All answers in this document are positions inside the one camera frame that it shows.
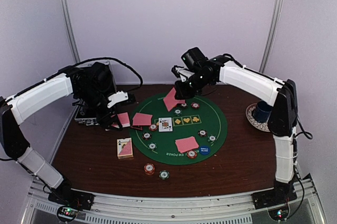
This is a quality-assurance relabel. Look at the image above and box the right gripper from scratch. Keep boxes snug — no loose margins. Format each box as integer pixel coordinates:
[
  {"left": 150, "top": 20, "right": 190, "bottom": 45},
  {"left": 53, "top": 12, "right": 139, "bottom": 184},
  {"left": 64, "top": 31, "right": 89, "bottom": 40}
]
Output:
[{"left": 174, "top": 72, "right": 212, "bottom": 100}]

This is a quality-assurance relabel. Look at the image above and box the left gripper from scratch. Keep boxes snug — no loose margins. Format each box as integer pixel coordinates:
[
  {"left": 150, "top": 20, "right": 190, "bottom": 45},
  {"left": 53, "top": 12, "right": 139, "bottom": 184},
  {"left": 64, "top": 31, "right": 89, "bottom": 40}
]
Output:
[{"left": 76, "top": 85, "right": 123, "bottom": 131}]

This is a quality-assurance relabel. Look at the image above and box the red-backed card deck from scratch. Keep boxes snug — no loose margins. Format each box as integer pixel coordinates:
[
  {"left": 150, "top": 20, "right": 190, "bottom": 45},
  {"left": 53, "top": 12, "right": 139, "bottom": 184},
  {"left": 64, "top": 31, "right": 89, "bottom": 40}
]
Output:
[{"left": 111, "top": 112, "right": 131, "bottom": 129}]

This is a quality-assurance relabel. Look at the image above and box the green chip top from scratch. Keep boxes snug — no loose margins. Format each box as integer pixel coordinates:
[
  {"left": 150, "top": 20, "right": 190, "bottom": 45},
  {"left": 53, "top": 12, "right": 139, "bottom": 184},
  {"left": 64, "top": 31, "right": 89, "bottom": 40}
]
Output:
[{"left": 174, "top": 109, "right": 182, "bottom": 116}]

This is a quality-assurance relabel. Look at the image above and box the dealt card player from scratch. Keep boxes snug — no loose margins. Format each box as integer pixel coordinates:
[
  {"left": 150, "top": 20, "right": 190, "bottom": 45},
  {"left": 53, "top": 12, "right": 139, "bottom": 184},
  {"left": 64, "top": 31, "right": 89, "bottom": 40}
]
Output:
[
  {"left": 175, "top": 137, "right": 199, "bottom": 153},
  {"left": 132, "top": 113, "right": 148, "bottom": 126}
]

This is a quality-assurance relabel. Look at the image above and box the face-up community card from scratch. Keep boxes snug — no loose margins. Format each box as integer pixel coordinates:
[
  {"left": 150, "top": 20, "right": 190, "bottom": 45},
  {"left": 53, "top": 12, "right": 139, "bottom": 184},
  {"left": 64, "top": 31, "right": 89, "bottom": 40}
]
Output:
[{"left": 158, "top": 117, "right": 173, "bottom": 132}]

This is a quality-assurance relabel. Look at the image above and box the dealt card bottom player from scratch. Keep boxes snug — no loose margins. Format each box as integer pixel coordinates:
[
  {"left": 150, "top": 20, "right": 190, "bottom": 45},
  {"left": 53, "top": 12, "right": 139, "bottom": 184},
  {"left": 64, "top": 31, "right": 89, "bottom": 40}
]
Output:
[{"left": 175, "top": 137, "right": 199, "bottom": 153}]

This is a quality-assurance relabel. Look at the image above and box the orange chip stack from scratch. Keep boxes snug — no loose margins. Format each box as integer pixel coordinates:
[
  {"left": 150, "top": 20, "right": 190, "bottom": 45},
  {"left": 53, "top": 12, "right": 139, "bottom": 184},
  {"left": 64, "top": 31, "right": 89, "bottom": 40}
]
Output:
[{"left": 144, "top": 163, "right": 155, "bottom": 176}]

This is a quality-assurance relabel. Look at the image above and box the blue small blind button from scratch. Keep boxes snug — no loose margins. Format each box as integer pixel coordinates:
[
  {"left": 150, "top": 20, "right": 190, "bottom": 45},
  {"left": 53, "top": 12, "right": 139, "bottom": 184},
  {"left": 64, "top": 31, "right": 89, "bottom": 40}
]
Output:
[{"left": 199, "top": 145, "right": 211, "bottom": 155}]

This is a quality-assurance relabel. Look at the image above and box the green chip stack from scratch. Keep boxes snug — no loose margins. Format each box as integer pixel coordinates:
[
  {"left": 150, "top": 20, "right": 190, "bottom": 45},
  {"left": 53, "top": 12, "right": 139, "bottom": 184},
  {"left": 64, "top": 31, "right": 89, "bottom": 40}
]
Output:
[{"left": 158, "top": 170, "right": 170, "bottom": 180}]

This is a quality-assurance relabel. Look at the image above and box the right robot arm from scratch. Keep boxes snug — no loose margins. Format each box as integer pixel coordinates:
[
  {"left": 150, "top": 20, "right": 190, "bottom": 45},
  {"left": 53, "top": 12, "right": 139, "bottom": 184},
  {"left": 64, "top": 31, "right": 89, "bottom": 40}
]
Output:
[{"left": 171, "top": 53, "right": 298, "bottom": 204}]

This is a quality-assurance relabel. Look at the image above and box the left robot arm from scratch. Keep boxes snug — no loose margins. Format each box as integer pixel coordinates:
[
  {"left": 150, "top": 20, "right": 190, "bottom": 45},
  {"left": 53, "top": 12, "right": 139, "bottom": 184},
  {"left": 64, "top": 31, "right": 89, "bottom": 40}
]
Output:
[{"left": 1, "top": 62, "right": 128, "bottom": 205}]

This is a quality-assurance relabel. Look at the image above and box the triangular all-in marker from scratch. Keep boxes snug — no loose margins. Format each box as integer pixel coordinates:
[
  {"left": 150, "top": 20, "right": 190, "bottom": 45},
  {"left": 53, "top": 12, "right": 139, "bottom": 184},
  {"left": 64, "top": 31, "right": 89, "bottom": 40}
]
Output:
[{"left": 131, "top": 126, "right": 143, "bottom": 131}]

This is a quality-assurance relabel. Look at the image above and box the aluminium poker case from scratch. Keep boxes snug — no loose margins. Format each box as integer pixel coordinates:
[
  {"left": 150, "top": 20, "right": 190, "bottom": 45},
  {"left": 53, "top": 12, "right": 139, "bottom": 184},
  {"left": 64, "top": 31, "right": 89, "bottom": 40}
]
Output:
[{"left": 71, "top": 62, "right": 115, "bottom": 113}]

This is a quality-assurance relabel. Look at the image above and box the tan card box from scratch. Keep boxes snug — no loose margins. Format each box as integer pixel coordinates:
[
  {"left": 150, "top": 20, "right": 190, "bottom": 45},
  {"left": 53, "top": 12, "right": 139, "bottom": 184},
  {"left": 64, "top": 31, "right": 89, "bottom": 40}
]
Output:
[{"left": 116, "top": 138, "right": 133, "bottom": 159}]

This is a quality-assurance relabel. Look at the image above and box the round green poker mat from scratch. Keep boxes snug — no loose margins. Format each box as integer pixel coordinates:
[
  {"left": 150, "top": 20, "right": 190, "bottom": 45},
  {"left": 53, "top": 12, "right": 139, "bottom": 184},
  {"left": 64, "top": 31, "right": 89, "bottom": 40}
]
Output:
[{"left": 129, "top": 93, "right": 227, "bottom": 165}]

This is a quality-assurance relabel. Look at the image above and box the dark blue cup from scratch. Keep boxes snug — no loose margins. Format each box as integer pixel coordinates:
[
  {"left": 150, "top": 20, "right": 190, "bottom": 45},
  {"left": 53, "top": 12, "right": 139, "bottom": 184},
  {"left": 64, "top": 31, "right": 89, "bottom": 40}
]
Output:
[{"left": 252, "top": 101, "right": 273, "bottom": 123}]

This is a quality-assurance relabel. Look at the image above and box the patterned ceramic plate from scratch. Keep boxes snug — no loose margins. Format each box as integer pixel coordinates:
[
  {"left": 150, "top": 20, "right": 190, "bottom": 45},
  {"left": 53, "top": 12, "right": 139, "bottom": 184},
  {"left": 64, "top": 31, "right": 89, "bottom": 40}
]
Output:
[{"left": 245, "top": 103, "right": 270, "bottom": 133}]

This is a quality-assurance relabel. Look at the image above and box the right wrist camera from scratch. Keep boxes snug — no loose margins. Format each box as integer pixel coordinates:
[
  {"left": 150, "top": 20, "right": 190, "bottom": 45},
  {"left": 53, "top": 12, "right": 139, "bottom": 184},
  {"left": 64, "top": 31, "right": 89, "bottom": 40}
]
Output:
[{"left": 181, "top": 47, "right": 208, "bottom": 73}]

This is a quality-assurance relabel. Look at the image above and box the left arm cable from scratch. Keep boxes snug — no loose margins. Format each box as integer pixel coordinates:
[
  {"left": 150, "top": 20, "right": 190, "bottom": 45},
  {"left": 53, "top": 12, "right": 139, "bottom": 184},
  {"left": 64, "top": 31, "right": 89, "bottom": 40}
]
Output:
[{"left": 78, "top": 56, "right": 143, "bottom": 93}]

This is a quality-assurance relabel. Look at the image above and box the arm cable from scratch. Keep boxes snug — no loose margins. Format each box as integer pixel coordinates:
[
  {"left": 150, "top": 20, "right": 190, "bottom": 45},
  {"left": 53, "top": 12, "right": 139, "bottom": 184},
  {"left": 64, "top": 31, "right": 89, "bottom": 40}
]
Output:
[
  {"left": 294, "top": 113, "right": 314, "bottom": 140},
  {"left": 78, "top": 56, "right": 143, "bottom": 93}
]

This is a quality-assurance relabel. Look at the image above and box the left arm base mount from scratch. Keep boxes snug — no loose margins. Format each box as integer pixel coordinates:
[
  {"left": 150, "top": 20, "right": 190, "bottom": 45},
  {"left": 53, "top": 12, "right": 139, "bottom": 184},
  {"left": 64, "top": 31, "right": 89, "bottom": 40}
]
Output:
[{"left": 48, "top": 190, "right": 95, "bottom": 210}]

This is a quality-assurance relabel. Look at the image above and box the aluminium front rail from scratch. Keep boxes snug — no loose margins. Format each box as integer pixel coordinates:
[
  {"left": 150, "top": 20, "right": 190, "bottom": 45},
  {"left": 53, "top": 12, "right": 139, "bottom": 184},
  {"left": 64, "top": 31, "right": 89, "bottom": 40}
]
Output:
[{"left": 21, "top": 173, "right": 329, "bottom": 224}]

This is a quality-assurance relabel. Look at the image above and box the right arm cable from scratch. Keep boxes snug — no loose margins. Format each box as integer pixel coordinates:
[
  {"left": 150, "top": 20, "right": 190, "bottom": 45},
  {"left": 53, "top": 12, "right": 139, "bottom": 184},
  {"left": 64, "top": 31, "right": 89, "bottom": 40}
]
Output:
[{"left": 294, "top": 113, "right": 314, "bottom": 140}]

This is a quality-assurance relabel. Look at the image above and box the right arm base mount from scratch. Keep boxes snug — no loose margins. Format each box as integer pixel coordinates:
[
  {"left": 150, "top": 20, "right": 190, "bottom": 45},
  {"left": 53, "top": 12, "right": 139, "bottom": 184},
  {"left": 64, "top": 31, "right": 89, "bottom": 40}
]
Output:
[{"left": 252, "top": 190, "right": 298, "bottom": 210}]

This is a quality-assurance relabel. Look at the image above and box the right frame post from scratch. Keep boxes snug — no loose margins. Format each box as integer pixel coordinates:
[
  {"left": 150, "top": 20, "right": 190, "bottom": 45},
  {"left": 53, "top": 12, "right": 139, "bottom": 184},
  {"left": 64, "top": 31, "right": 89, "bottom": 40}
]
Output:
[{"left": 259, "top": 0, "right": 284, "bottom": 74}]

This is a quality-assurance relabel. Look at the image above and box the frame post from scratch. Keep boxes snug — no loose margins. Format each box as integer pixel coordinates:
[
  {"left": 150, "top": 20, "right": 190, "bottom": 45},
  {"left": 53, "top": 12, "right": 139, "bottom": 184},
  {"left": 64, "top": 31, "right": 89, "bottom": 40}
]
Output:
[
  {"left": 60, "top": 0, "right": 80, "bottom": 63},
  {"left": 259, "top": 0, "right": 284, "bottom": 74}
]

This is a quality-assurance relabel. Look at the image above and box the left frame post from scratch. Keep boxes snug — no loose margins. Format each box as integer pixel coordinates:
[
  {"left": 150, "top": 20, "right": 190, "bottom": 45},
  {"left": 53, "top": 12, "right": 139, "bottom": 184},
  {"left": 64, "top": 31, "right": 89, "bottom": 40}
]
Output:
[{"left": 60, "top": 0, "right": 80, "bottom": 63}]

